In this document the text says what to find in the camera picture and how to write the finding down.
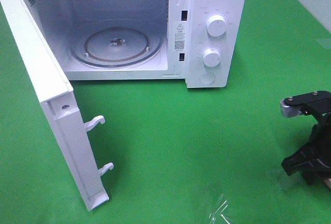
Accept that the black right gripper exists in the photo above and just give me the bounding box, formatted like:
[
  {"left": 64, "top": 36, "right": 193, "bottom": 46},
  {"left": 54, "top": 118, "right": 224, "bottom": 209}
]
[{"left": 281, "top": 113, "right": 330, "bottom": 185}]

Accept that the round door release button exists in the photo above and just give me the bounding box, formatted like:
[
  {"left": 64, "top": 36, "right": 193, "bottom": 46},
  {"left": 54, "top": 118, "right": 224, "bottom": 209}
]
[{"left": 199, "top": 72, "right": 215, "bottom": 85}]

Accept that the white microwave door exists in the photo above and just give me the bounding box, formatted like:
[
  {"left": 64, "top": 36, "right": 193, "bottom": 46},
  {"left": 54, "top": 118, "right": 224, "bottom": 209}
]
[{"left": 1, "top": 0, "right": 114, "bottom": 211}]

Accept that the clear plastic wrapper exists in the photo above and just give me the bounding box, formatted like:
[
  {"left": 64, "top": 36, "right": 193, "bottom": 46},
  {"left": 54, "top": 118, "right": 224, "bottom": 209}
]
[{"left": 207, "top": 200, "right": 233, "bottom": 224}]

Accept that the green table mat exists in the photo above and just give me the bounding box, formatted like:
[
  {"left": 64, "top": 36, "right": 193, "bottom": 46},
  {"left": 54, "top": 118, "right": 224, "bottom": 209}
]
[{"left": 1, "top": 0, "right": 330, "bottom": 223}]

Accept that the upper white control knob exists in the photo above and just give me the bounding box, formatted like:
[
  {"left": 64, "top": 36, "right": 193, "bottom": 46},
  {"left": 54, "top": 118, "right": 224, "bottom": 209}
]
[{"left": 206, "top": 13, "right": 228, "bottom": 37}]

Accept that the white microwave oven body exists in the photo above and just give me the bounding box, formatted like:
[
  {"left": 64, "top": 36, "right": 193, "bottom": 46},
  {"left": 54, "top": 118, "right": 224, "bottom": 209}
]
[{"left": 26, "top": 0, "right": 245, "bottom": 88}]

